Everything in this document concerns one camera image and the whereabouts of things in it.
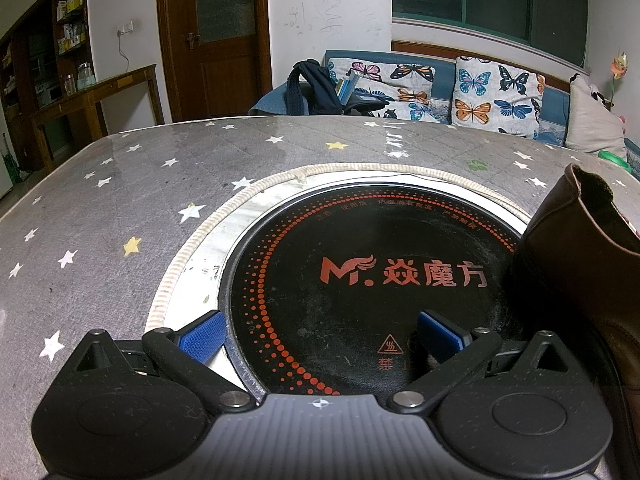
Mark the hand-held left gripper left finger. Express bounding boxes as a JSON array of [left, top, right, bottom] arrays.
[[72, 308, 257, 409]]

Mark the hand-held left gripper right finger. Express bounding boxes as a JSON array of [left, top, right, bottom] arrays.
[[386, 310, 569, 409]]

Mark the brown leather shoe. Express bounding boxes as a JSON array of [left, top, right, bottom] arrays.
[[510, 162, 640, 436]]

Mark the round black induction cooktop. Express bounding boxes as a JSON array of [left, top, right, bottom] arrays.
[[162, 170, 532, 403]]

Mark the grey star-print tablecloth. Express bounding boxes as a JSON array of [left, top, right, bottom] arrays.
[[0, 114, 640, 411]]

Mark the green round toy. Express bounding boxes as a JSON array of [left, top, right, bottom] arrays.
[[597, 150, 632, 169]]

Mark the blue corner sofa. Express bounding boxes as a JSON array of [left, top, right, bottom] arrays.
[[248, 50, 640, 181]]

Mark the grey pillow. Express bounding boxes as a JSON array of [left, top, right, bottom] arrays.
[[565, 76, 628, 158]]

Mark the wooden side table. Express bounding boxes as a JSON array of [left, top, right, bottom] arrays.
[[31, 64, 166, 171]]

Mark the dark blue backpack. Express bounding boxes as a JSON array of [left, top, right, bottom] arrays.
[[286, 59, 388, 116]]

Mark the brown wooden door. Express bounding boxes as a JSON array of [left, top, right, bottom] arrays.
[[156, 0, 273, 123]]

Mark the panda plush toy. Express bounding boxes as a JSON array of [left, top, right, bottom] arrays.
[[585, 77, 615, 111]]

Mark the orange paper flower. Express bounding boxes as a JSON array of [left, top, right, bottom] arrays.
[[607, 50, 629, 106]]

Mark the wooden display cabinet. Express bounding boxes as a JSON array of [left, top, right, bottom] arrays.
[[0, 0, 93, 171]]

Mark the dark glass window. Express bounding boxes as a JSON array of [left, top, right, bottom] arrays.
[[391, 0, 591, 68]]

